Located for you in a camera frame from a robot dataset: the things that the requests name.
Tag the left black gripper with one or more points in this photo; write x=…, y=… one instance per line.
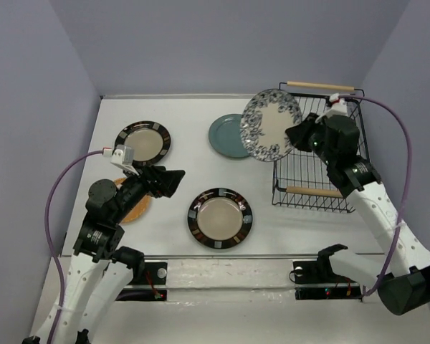
x=170, y=178

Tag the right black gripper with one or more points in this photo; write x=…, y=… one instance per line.
x=297, y=133

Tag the blue floral plate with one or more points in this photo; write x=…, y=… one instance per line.
x=264, y=122

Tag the black rimmed plate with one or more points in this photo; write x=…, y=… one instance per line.
x=149, y=140
x=220, y=218

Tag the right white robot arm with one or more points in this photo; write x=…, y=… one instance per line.
x=405, y=284

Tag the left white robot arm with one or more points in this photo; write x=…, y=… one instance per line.
x=100, y=267

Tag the orange woven coaster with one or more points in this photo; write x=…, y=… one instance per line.
x=138, y=210

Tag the teal plate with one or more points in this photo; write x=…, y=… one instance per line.
x=224, y=137

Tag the black wire dish rack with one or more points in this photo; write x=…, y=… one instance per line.
x=306, y=170

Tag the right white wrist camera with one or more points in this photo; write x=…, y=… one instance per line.
x=337, y=106

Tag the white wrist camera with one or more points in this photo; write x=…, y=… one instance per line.
x=122, y=158
x=337, y=106

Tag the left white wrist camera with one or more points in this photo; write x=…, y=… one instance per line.
x=122, y=158

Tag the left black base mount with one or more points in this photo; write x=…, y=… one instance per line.
x=150, y=286

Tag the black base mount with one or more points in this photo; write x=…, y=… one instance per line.
x=150, y=286
x=315, y=279

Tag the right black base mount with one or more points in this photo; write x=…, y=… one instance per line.
x=315, y=279

